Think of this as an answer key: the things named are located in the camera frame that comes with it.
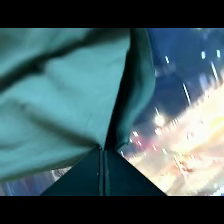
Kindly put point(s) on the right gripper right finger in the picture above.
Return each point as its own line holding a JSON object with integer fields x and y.
{"x": 126, "y": 180}

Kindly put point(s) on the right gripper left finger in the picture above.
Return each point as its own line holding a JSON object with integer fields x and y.
{"x": 83, "y": 180}

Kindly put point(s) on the dark green T-shirt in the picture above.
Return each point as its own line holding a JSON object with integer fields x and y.
{"x": 63, "y": 100}

